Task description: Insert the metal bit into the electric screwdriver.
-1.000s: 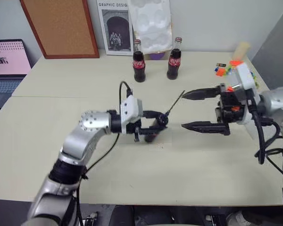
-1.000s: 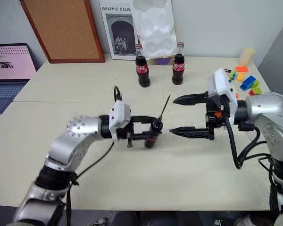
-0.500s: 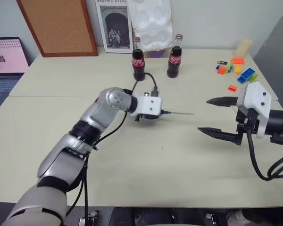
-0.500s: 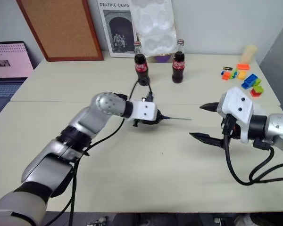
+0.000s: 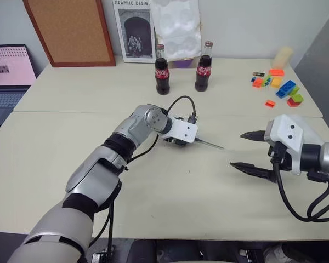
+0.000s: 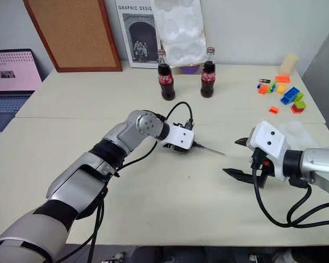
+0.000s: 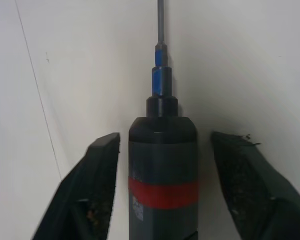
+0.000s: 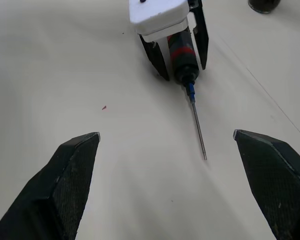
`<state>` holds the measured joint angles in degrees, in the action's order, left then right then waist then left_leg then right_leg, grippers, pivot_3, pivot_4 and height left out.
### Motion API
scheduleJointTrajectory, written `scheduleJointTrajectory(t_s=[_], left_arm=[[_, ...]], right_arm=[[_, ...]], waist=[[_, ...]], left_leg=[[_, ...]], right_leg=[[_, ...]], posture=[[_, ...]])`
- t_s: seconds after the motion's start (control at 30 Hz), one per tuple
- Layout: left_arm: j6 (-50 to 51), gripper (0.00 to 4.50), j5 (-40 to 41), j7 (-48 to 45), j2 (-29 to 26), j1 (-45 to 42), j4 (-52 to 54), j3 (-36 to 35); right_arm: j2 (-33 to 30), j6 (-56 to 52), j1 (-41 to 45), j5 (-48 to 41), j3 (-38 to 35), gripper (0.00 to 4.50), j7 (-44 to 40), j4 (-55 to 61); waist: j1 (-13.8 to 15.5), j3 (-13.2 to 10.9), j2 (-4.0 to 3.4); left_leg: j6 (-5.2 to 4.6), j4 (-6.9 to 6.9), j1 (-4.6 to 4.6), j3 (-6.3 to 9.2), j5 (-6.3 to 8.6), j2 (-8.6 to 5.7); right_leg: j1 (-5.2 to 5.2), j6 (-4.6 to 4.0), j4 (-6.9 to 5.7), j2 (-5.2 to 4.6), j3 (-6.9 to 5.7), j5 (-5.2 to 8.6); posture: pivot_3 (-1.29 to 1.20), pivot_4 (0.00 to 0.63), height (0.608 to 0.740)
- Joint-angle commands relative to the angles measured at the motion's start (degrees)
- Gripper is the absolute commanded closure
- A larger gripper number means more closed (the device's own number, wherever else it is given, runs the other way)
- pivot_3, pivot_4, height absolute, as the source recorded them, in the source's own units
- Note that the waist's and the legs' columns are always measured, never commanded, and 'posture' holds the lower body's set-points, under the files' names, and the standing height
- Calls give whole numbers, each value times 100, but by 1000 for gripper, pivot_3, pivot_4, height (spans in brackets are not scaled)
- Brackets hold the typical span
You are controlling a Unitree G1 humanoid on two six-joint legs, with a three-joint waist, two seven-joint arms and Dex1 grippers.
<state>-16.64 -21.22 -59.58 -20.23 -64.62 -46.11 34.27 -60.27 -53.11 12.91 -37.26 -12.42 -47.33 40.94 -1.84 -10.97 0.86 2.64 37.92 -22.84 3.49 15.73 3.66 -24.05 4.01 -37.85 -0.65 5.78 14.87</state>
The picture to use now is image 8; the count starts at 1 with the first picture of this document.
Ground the metal screwdriver shaft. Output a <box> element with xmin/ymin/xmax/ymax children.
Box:
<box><xmin>191</xmin><ymin>98</ymin><xmax>208</xmax><ymax>161</ymax></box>

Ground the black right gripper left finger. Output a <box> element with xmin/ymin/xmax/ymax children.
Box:
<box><xmin>0</xmin><ymin>131</ymin><xmax>101</xmax><ymax>240</ymax></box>

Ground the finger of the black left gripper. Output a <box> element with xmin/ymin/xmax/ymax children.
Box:
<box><xmin>192</xmin><ymin>0</ymin><xmax>210</xmax><ymax>71</ymax></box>
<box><xmin>139</xmin><ymin>34</ymin><xmax>171</xmax><ymax>82</ymax></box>

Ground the grey red electric screwdriver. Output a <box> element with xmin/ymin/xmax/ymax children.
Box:
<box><xmin>166</xmin><ymin>30</ymin><xmax>200</xmax><ymax>105</ymax></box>

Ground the dark round object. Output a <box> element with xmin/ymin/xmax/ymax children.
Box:
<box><xmin>247</xmin><ymin>0</ymin><xmax>281</xmax><ymax>14</ymax></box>

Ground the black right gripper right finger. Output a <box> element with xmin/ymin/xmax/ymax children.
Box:
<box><xmin>232</xmin><ymin>129</ymin><xmax>300</xmax><ymax>240</ymax></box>

